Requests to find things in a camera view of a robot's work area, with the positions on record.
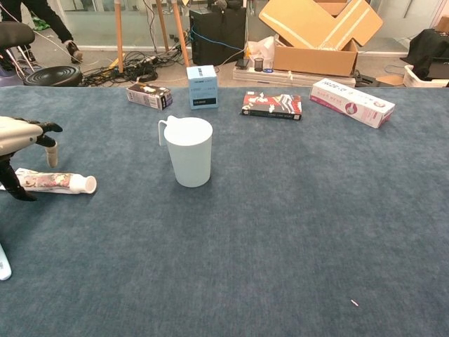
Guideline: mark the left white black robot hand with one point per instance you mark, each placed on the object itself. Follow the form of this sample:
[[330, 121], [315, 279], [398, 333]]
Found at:
[[17, 135]]

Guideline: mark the white printed toothpaste tube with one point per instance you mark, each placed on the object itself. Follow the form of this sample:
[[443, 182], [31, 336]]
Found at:
[[63, 180]]

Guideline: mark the light blue toothbrush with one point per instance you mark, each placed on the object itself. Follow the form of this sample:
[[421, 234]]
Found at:
[[4, 267]]

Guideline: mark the white plastic cup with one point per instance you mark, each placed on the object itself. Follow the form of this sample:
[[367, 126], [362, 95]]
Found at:
[[191, 158]]

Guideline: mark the long white pink toothpaste box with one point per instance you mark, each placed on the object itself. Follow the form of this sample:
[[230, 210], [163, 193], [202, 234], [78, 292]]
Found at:
[[350, 103]]

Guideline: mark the black round stool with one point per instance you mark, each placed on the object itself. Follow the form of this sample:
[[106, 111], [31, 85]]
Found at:
[[52, 75]]

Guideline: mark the black chair seat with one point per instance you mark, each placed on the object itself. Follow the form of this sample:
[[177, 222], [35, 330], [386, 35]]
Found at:
[[14, 33]]

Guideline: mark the green crumpled bag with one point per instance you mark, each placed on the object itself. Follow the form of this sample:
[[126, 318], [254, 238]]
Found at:
[[39, 24]]

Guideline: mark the person in black clothes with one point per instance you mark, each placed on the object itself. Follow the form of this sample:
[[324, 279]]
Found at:
[[52, 17]]

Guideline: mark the small dark purple carton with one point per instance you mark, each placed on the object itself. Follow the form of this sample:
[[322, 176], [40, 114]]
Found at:
[[147, 96]]

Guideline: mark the wooden easel leg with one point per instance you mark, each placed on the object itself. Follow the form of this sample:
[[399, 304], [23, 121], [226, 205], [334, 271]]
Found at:
[[162, 24], [180, 35], [119, 35]]

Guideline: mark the light blue upright box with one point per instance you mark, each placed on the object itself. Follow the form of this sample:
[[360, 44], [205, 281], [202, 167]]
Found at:
[[203, 87]]

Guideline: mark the black computer tower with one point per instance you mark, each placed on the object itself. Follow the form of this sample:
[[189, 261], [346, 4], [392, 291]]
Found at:
[[217, 31]]

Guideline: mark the stacked aluminium profiles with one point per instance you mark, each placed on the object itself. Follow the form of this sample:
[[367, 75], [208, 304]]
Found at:
[[263, 76]]

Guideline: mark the red black flat box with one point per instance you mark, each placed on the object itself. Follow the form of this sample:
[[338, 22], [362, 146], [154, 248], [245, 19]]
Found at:
[[273, 103]]

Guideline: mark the white plastic bag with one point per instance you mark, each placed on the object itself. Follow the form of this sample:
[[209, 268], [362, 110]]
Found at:
[[263, 47]]

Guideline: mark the blue felt table mat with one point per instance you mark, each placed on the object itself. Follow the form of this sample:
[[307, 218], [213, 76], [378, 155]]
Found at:
[[280, 217]]

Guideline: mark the open brown cardboard box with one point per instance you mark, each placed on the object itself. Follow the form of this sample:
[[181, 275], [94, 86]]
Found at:
[[315, 59]]

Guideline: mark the tiny pale scrap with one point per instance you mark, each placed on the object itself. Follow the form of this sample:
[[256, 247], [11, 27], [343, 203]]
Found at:
[[354, 302]]

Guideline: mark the white plastic bin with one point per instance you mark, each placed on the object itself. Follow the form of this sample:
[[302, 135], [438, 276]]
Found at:
[[412, 79]]

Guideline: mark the black cloth cover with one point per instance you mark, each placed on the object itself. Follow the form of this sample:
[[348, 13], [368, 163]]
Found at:
[[429, 49]]

